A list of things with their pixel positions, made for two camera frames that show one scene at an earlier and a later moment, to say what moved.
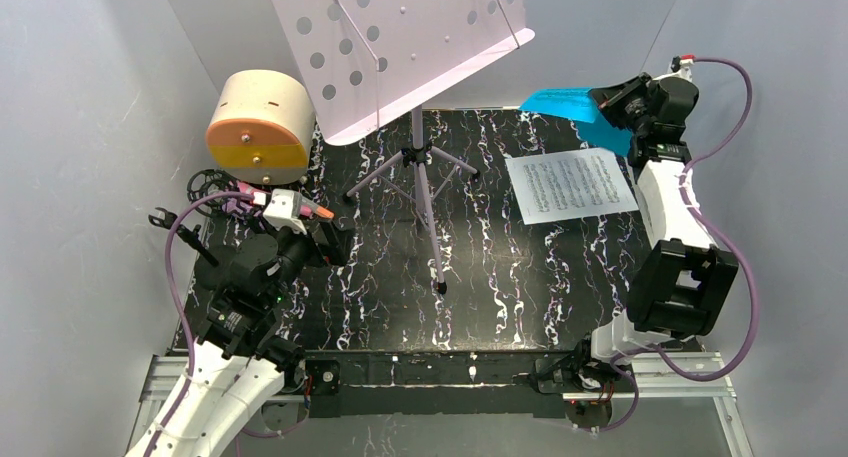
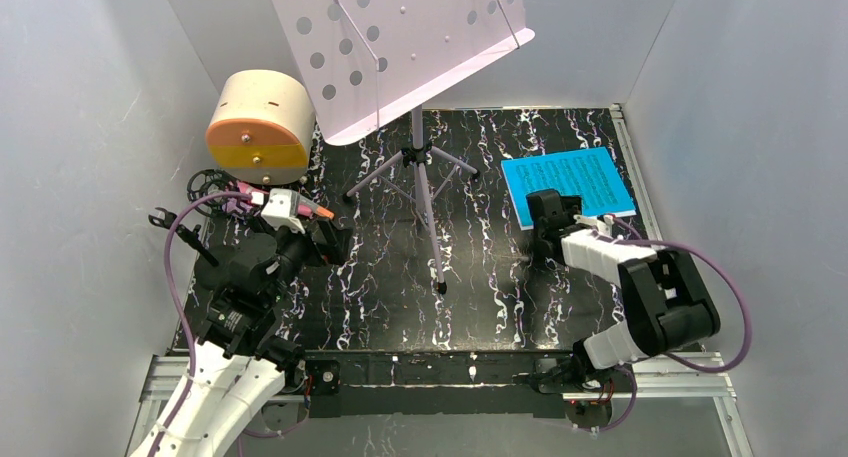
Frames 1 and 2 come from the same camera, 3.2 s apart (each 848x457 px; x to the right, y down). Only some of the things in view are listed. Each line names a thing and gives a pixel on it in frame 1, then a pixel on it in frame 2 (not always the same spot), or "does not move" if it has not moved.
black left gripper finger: x=337 y=252 does not move
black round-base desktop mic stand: x=209 y=271 does not move
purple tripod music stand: x=368 y=49 does not move
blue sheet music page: x=580 y=105 to x=590 y=173
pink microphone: x=245 y=187 does not move
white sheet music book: x=569 y=185 to x=531 y=228
